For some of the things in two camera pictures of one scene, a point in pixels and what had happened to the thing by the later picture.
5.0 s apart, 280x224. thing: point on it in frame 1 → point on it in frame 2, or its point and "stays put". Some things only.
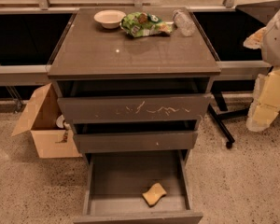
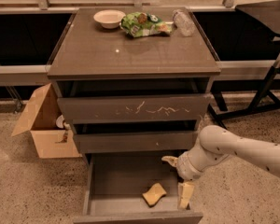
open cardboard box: [39, 118] stays put
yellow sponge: [154, 194] stays put
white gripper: [277, 39] → [184, 168]
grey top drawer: [135, 108] stays put
